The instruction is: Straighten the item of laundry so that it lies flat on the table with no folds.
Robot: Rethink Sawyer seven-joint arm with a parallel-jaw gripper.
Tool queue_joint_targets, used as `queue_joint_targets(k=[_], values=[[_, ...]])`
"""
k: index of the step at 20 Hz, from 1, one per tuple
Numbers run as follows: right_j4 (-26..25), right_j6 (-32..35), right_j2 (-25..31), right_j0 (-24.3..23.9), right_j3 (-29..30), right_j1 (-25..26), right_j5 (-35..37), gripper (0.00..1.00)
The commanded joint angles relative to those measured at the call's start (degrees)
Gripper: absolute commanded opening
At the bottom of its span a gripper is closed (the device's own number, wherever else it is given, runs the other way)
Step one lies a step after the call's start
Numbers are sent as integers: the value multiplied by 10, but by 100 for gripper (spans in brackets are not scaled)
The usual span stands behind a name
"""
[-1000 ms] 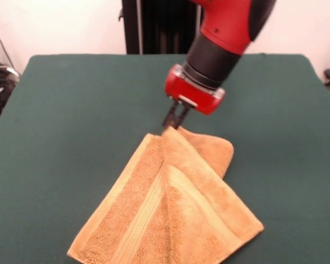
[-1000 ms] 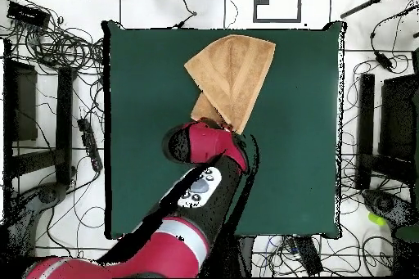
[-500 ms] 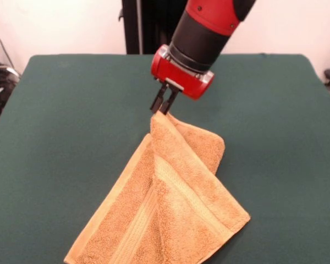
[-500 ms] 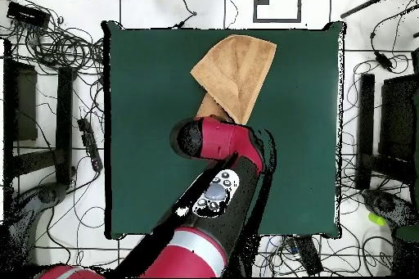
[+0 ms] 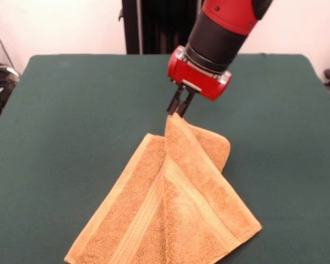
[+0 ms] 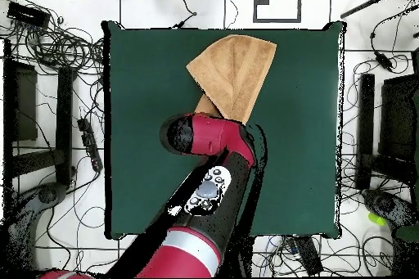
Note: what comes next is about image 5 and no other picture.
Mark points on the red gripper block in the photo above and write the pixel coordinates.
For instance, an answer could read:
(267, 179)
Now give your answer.
(198, 79)

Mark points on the tan terry towel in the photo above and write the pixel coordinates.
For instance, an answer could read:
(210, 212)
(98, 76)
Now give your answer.
(176, 206)

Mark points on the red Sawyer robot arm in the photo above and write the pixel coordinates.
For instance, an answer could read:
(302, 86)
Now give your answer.
(222, 30)

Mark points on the dark green table cloth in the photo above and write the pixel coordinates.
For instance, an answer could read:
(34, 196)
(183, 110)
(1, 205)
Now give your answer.
(57, 123)

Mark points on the black upright post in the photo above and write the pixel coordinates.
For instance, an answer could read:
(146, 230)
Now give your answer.
(154, 27)

